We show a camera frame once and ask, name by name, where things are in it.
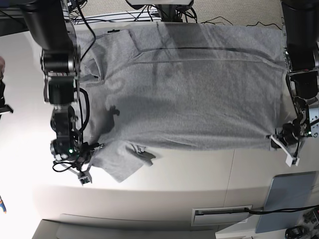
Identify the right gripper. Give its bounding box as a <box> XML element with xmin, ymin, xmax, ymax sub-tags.
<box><xmin>50</xmin><ymin>139</ymin><xmax>105</xmax><ymax>186</ymax></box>

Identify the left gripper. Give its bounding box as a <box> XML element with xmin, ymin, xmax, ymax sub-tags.
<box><xmin>266</xmin><ymin>120</ymin><xmax>308</xmax><ymax>166</ymax></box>

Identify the grey T-shirt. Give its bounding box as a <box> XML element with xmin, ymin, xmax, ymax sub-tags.
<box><xmin>77</xmin><ymin>23</ymin><xmax>286</xmax><ymax>182</ymax></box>

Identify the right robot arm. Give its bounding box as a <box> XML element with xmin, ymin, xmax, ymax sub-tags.
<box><xmin>18</xmin><ymin>0</ymin><xmax>101</xmax><ymax>185</ymax></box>

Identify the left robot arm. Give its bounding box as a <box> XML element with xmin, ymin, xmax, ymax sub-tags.
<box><xmin>270</xmin><ymin>0</ymin><xmax>319</xmax><ymax>166</ymax></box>

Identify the blue grey tablet pad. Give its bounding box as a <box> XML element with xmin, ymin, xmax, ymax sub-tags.
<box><xmin>255</xmin><ymin>171</ymin><xmax>317</xmax><ymax>234</ymax></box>

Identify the black cable on table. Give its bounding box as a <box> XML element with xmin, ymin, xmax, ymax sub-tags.
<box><xmin>245</xmin><ymin>204</ymin><xmax>319</xmax><ymax>215</ymax></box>

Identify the blue orange tool handle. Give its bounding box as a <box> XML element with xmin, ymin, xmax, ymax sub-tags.
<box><xmin>0</xmin><ymin>197</ymin><xmax>6</xmax><ymax>214</ymax></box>

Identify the white table cable tray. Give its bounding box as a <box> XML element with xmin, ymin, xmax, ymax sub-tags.
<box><xmin>191</xmin><ymin>205</ymin><xmax>252</xmax><ymax>227</ymax></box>

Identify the black camera stand base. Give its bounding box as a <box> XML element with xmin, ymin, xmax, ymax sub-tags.
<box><xmin>126</xmin><ymin>0</ymin><xmax>198</xmax><ymax>23</ymax></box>

